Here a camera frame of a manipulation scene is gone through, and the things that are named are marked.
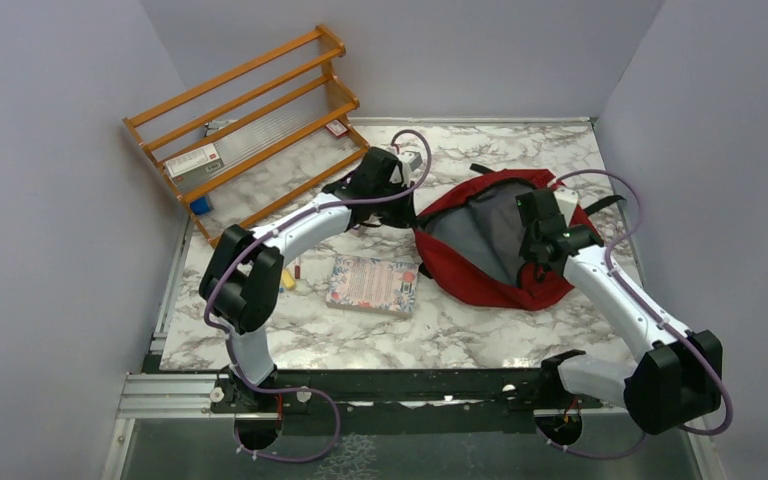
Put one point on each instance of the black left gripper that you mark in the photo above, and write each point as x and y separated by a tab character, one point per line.
404	217

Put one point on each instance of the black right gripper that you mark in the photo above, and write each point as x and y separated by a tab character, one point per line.
524	250

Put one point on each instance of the red student backpack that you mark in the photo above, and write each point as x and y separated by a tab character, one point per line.
469	241

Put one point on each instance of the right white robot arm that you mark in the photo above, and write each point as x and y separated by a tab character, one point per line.
676	376

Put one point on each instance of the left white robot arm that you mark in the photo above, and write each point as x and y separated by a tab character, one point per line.
241	283

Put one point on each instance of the yellow highlighter pen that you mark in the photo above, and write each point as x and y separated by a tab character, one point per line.
288	280

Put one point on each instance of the orange wooden shelf rack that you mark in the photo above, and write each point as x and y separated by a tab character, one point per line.
279	121

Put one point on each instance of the white red small box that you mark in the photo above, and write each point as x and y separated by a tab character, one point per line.
194	164

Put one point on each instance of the blue small object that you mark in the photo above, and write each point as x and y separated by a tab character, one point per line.
201	206

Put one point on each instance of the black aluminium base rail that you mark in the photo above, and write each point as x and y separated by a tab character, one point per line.
367	402

